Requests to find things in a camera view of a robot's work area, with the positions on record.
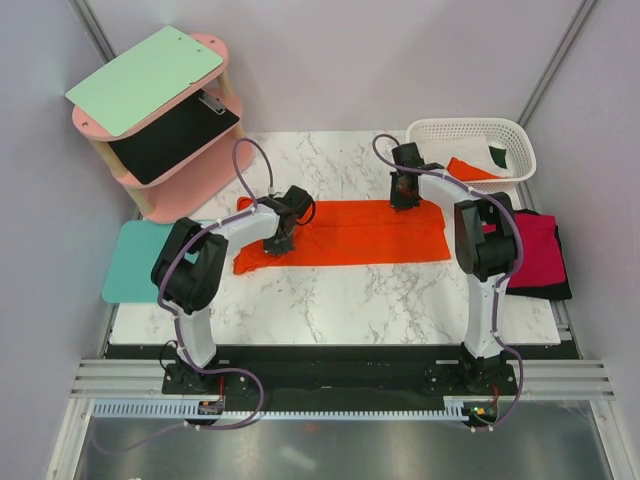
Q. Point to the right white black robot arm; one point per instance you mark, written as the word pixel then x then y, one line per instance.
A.
pixel 488 249

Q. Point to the white plastic laundry basket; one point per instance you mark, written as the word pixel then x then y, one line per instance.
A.
pixel 499 132

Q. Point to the pink two tier shelf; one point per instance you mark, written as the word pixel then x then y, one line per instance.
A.
pixel 190 184

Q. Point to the teal cutting board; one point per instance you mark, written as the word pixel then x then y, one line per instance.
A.
pixel 130 260

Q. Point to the black clipboard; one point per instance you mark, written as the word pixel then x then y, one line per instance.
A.
pixel 170 139

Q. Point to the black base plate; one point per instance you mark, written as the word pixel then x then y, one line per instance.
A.
pixel 331 378

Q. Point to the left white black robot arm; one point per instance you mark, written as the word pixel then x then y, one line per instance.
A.
pixel 195 346

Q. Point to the aluminium frame rail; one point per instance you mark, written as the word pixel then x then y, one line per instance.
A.
pixel 143 379

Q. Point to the mint green board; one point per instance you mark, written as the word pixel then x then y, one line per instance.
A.
pixel 121 96

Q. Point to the white cable duct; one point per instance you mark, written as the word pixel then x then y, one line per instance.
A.
pixel 197 410

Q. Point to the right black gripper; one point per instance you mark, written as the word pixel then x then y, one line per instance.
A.
pixel 396 202

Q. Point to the orange t shirt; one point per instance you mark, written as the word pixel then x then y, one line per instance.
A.
pixel 358 232
pixel 473 172

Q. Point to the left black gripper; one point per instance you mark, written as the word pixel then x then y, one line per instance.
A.
pixel 276 249

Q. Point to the dark green cloth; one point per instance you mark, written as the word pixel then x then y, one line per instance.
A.
pixel 498 156

